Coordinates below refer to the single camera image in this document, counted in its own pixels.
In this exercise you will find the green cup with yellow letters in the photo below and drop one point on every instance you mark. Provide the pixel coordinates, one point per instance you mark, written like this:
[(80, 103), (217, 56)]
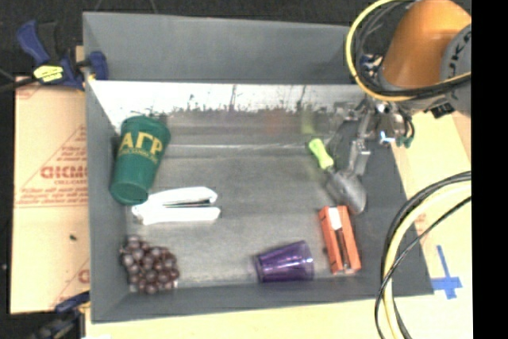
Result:
[(139, 159)]

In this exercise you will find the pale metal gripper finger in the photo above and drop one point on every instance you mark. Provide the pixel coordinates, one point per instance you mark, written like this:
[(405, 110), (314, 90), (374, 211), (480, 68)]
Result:
[(359, 162)]

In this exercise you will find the brown cardboard board red print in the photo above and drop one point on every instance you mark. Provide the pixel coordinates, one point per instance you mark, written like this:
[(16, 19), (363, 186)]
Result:
[(47, 210)]

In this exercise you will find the white stapler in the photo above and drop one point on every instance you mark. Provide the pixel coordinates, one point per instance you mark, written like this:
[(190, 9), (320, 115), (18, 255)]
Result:
[(178, 210)]

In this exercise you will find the purple plastic cup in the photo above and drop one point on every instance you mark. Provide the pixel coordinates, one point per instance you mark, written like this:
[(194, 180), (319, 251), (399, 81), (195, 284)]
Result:
[(283, 262)]

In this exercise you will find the orange box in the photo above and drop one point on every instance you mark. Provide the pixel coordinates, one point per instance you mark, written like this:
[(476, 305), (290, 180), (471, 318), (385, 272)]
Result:
[(339, 238)]

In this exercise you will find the grey metal bin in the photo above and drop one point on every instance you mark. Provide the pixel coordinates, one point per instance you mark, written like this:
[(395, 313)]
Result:
[(238, 170)]

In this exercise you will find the purple toy grape bunch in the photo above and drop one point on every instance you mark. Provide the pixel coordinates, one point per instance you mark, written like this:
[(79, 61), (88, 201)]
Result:
[(148, 266)]

